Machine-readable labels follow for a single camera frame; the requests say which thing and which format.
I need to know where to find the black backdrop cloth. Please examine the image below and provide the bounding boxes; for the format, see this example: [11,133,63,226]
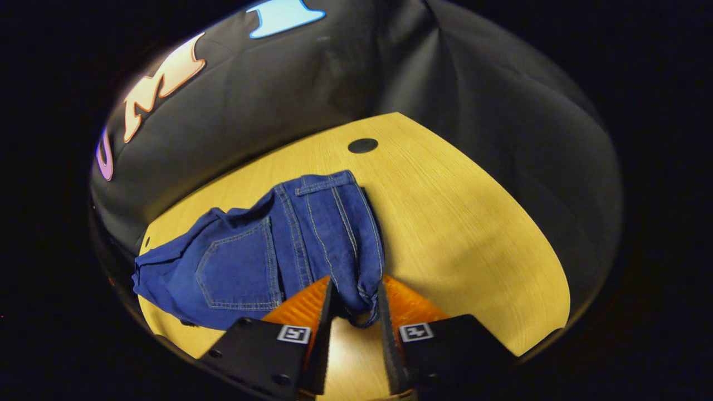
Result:
[89,0,623,314]

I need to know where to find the blue denim jeans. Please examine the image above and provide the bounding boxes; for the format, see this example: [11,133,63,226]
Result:
[131,169,387,330]

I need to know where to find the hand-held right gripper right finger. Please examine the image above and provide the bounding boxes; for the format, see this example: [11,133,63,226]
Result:
[377,275,521,396]

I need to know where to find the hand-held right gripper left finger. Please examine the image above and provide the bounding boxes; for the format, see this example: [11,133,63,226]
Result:
[195,275,335,400]

